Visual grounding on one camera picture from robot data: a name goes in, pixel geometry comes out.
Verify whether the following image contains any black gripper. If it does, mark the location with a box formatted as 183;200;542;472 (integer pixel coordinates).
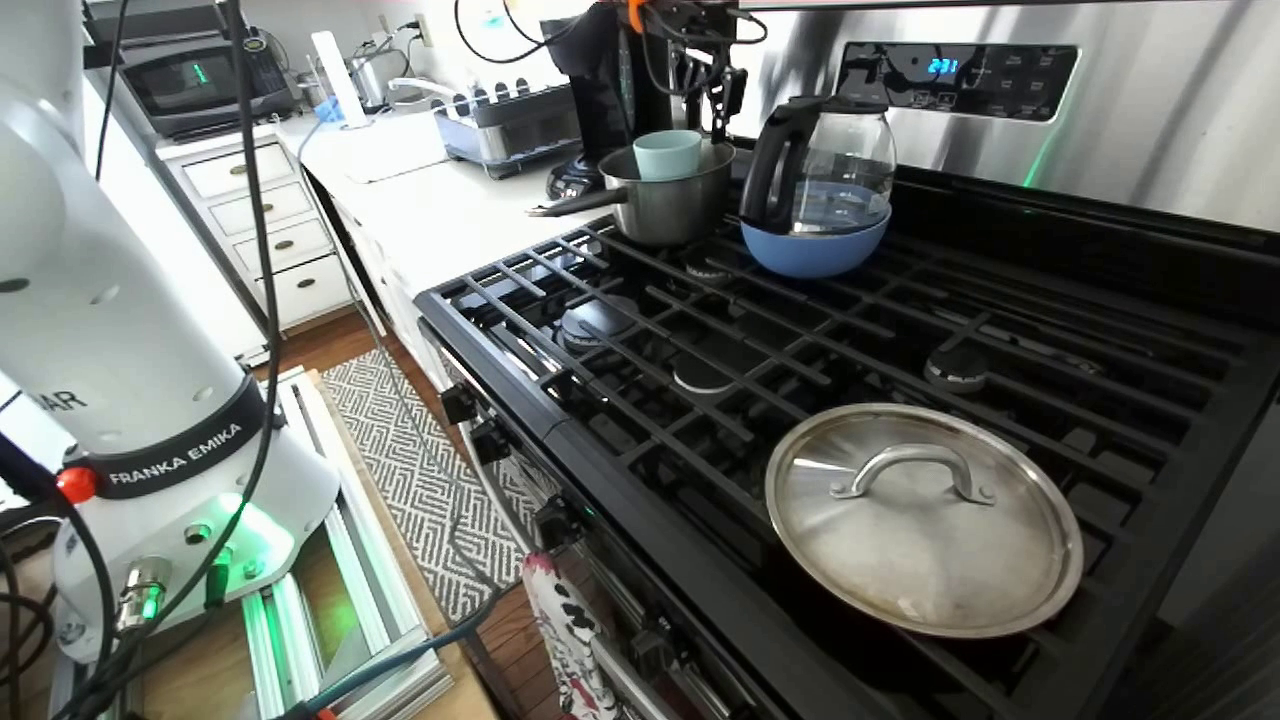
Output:
645;0;772;142

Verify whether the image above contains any black gas stove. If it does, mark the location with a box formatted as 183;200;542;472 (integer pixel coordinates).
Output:
414;0;1280;720

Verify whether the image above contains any black stove knob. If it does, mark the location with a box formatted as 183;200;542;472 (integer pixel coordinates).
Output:
441;382;489;427
474;415;517;469
631;617;683;676
537;495;583;553

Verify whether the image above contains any teal cup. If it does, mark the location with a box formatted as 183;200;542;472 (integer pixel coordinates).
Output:
630;124;711;183

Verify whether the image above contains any black coffee maker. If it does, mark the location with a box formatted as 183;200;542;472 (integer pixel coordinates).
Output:
537;0;677;204

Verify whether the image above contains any small steel saucepan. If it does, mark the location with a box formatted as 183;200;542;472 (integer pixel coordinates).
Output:
537;138;739;254

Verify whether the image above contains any blue bowl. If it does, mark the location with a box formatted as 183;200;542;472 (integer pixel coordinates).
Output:
735;198;897;286

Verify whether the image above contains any silver toaster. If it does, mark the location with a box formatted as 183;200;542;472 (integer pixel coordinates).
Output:
436;79;583;176

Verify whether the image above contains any steel faucet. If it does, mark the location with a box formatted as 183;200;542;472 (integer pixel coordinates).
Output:
385;71;466;107

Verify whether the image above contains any white tall dispenser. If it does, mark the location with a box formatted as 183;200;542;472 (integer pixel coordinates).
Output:
309;29;373;131

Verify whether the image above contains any white drawer cabinet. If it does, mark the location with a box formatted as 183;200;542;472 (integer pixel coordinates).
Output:
155;124;362;335

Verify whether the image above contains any grey patterned rug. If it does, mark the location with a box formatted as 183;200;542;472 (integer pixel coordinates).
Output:
317;348;532;629

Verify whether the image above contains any steel pan lid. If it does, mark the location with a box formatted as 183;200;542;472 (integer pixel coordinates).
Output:
761;400;1090;645

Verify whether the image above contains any black microwave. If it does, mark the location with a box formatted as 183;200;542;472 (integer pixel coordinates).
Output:
82;0;306;143

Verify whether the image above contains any patterned dish towel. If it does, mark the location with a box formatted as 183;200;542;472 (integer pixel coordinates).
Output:
517;553;674;720

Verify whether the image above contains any glass carafe black handle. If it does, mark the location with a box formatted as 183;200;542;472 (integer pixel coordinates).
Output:
735;91;902;238

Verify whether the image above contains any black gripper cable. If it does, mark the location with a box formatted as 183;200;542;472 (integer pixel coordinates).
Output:
450;0;556;69

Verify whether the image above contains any long black arm cable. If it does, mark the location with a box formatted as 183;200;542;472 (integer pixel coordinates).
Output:
58;0;289;720

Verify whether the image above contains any thin black hanging cable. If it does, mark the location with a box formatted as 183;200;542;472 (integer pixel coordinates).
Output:
88;0;131;193

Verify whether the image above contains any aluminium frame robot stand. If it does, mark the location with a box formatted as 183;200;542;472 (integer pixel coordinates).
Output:
237;365;457;720

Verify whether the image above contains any black floor cable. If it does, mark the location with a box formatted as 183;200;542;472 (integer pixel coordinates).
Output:
284;586;526;720

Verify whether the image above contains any black cable bundle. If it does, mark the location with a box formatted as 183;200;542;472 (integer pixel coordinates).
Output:
0;435;151;720

